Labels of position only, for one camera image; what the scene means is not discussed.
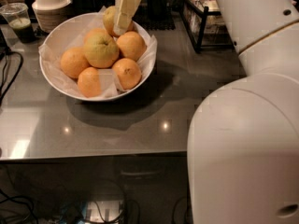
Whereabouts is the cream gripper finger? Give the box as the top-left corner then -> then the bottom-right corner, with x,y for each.
113,0 -> 141,35

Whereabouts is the yellowish orange top back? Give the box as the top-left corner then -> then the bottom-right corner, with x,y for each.
102,5 -> 135,38

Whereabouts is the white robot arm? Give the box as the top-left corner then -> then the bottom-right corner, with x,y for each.
187,0 -> 299,224

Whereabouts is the white paper bowl liner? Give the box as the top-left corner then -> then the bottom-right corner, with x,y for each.
37,6 -> 159,99

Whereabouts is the black ribbed container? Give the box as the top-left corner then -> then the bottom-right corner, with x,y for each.
147,0 -> 167,21

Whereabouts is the orange right back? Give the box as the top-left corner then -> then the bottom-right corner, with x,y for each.
117,31 -> 147,61

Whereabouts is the orange hidden back left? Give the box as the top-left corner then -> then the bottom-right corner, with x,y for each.
83,28 -> 107,43

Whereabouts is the greenish orange centre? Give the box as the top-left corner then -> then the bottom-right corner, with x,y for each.
83,33 -> 119,69

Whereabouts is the orange front right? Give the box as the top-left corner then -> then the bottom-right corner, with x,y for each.
112,58 -> 142,90

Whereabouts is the stack of paper bowls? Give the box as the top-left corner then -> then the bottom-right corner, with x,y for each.
32,0 -> 71,33

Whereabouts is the orange left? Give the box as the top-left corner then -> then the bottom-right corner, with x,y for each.
60,47 -> 90,78

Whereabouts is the orange front centre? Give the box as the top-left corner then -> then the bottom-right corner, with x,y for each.
78,67 -> 102,98

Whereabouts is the plastic cup green drink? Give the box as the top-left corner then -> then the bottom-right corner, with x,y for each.
0,3 -> 36,43

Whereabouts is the black wire snack basket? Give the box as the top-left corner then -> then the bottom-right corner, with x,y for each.
180,0 -> 233,52

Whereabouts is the black cable on table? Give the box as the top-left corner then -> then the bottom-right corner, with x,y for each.
0,47 -> 25,109

